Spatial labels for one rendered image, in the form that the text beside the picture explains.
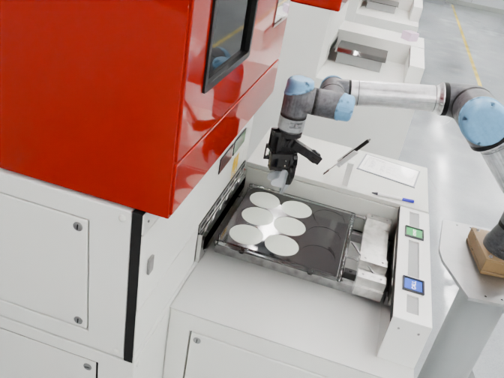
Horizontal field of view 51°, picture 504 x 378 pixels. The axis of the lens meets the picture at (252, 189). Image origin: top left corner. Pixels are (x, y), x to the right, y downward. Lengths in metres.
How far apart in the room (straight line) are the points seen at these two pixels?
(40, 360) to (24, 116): 0.63
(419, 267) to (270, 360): 0.48
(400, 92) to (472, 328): 0.89
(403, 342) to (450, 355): 0.77
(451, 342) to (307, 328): 0.81
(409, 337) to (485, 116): 0.59
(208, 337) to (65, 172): 0.61
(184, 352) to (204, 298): 0.16
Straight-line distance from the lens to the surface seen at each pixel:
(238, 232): 1.55
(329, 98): 1.46
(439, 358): 2.17
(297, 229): 1.62
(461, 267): 1.87
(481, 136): 1.50
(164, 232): 1.15
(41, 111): 1.03
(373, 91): 1.59
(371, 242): 1.70
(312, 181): 1.78
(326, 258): 1.54
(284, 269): 1.56
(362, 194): 1.78
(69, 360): 1.37
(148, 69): 0.89
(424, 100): 1.61
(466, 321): 2.03
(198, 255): 1.48
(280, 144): 1.52
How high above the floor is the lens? 1.78
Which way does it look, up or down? 30 degrees down
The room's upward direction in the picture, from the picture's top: 11 degrees clockwise
